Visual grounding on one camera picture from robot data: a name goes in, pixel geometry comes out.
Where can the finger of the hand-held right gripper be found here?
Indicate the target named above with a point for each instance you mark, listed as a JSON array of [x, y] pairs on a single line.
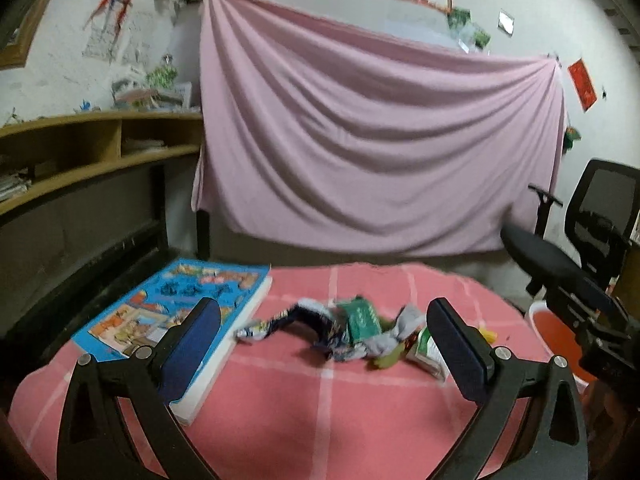
[[585, 310]]

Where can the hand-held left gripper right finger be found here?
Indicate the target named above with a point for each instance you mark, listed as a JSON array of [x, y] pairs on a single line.
[[452, 347]]

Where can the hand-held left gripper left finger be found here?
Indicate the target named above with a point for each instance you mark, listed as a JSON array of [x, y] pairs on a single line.
[[192, 345]]

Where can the orange bin with white rim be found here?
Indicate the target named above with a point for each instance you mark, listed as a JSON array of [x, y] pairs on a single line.
[[555, 332]]

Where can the blue white snack wrapper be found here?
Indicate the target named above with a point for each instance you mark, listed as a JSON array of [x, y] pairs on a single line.
[[300, 312]]

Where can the green white snack packet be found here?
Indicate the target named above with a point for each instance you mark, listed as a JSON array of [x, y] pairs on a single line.
[[425, 352]]

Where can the yellow wrapper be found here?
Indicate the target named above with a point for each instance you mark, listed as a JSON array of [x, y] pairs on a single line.
[[489, 335]]

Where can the grey crumpled wrapper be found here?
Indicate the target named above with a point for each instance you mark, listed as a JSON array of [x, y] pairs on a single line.
[[407, 322]]

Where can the blue comic book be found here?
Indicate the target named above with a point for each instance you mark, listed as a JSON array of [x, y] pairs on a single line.
[[150, 305]]

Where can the black office chair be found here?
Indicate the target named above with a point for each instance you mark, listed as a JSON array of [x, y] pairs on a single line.
[[540, 250]]

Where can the green paper packet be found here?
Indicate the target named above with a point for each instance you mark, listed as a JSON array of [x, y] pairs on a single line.
[[362, 317]]

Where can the pink checked tablecloth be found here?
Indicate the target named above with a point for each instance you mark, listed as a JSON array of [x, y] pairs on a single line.
[[300, 410]]

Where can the dark wooden cabinet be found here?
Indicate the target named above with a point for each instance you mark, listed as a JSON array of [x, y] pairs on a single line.
[[75, 240]]

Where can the stack of papers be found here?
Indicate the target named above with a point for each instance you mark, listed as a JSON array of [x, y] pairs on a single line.
[[142, 145]]

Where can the pink hanging sheet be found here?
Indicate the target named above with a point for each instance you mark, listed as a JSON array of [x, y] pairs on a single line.
[[375, 135]]

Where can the pile of books and papers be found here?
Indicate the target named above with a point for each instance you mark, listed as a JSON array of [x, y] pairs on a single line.
[[150, 96]]

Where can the black metal post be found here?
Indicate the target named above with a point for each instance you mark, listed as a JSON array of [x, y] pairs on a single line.
[[202, 235]]

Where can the green wall decoration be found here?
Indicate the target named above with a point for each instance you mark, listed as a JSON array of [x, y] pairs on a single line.
[[571, 137]]

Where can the wooden wall shelf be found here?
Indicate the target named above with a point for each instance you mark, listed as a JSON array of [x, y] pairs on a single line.
[[100, 160]]

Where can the red paper wall sticker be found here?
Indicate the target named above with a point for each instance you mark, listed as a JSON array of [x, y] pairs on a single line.
[[583, 84]]

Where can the small silver wall card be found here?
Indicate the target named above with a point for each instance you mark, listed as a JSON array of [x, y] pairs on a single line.
[[506, 21]]

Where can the green wall photos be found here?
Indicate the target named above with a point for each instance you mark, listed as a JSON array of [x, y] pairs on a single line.
[[467, 27]]

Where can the wooden picture frame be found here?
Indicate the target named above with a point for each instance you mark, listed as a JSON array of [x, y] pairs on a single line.
[[25, 42]]

